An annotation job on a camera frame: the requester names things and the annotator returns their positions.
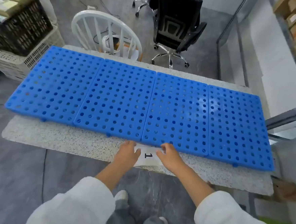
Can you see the black plastic crate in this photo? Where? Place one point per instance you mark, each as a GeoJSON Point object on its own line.
{"type": "Point", "coordinates": [22, 31]}

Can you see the cream plastic crate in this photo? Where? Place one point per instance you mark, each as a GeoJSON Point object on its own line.
{"type": "Point", "coordinates": [41, 50]}

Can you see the person's white left shoe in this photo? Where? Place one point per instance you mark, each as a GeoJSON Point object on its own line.
{"type": "Point", "coordinates": [121, 197]}

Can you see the person's left hand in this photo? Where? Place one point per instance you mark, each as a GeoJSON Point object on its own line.
{"type": "Point", "coordinates": [126, 154]}

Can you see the pile of taped parcels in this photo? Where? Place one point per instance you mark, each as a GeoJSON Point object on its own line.
{"type": "Point", "coordinates": [8, 7]}

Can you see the black office chair patterned back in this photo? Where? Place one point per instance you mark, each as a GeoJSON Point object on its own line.
{"type": "Point", "coordinates": [170, 6]}

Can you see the person's left leg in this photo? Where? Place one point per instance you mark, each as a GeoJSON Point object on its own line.
{"type": "Point", "coordinates": [120, 219]}

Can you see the person's left forearm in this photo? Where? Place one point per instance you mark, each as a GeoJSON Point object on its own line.
{"type": "Point", "coordinates": [86, 202]}

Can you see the orange seat cushion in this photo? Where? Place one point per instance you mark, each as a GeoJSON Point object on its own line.
{"type": "Point", "coordinates": [126, 45]}

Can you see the person's white shoe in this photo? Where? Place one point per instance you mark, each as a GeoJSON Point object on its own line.
{"type": "Point", "coordinates": [121, 197]}
{"type": "Point", "coordinates": [164, 221]}

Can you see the white number card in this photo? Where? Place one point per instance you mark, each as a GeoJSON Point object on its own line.
{"type": "Point", "coordinates": [148, 156]}

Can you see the white paper sheets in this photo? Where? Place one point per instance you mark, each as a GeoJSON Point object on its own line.
{"type": "Point", "coordinates": [128, 53]}

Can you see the person's right forearm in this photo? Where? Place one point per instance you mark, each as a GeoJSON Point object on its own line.
{"type": "Point", "coordinates": [221, 216]}

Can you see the person's white right shoe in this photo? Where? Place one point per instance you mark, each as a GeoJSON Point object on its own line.
{"type": "Point", "coordinates": [164, 221]}

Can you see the black mesh office chair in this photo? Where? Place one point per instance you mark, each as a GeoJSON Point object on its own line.
{"type": "Point", "coordinates": [145, 3]}

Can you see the person's right hand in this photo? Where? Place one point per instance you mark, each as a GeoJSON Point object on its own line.
{"type": "Point", "coordinates": [170, 159]}

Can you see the white headset device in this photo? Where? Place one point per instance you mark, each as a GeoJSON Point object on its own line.
{"type": "Point", "coordinates": [106, 43]}

